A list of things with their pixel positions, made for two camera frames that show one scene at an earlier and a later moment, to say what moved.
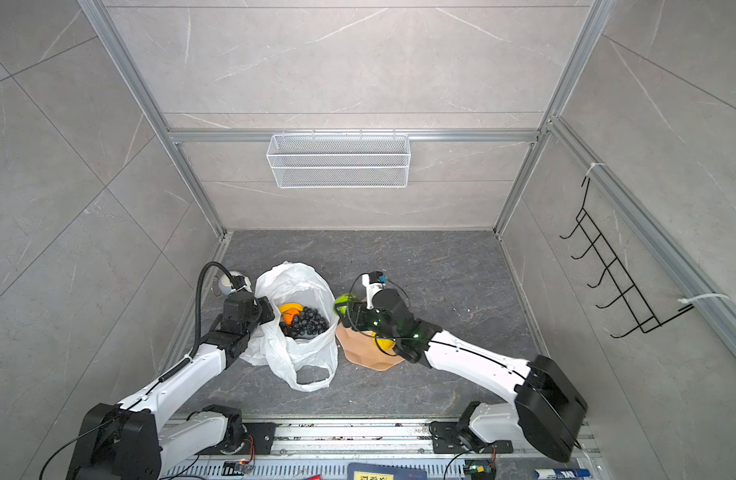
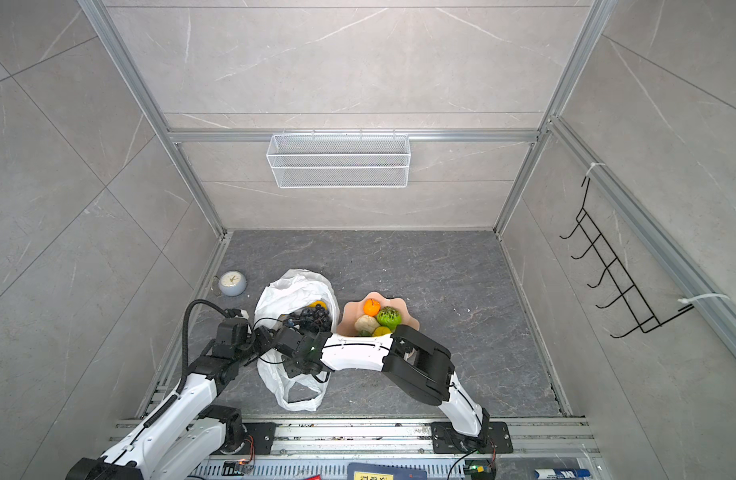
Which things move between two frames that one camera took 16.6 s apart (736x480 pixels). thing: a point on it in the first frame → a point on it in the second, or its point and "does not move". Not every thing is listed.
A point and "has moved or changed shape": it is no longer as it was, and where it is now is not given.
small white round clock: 225,283 does not move
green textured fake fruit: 343,298 has moved or changed shape
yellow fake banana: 290,305 → 320,302
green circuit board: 479,469 does not move
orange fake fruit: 288,316 has moved or changed shape
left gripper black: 261,305 → 264,337
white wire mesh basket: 338,161 does not move
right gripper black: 355,307 → 292,373
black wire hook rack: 629,296 does not move
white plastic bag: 301,284 has moved or changed shape
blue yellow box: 382,471 does not move
